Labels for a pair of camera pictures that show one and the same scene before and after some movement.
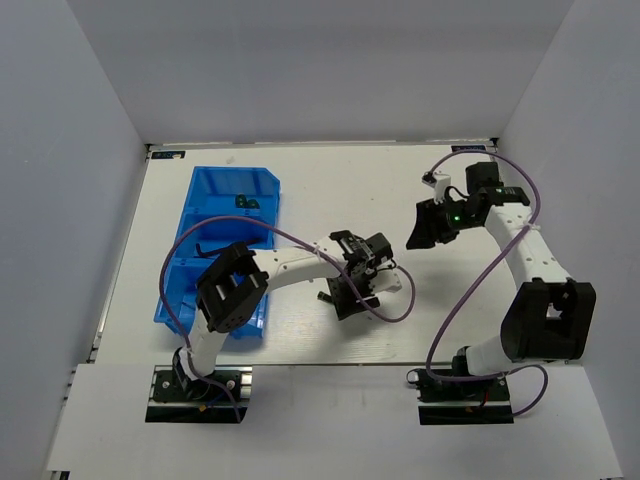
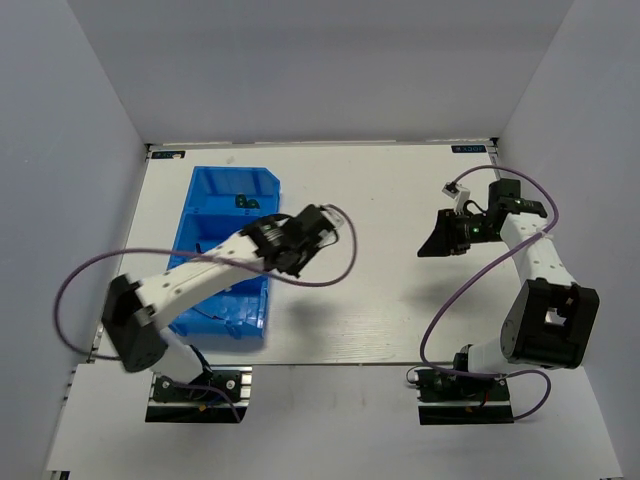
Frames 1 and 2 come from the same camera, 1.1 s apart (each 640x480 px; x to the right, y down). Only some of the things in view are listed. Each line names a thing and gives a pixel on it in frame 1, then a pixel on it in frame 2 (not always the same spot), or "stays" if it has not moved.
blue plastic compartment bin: x=223 y=206 stays
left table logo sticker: x=167 y=154 stays
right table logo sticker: x=457 y=148 stays
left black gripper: x=345 y=304 to x=296 y=270
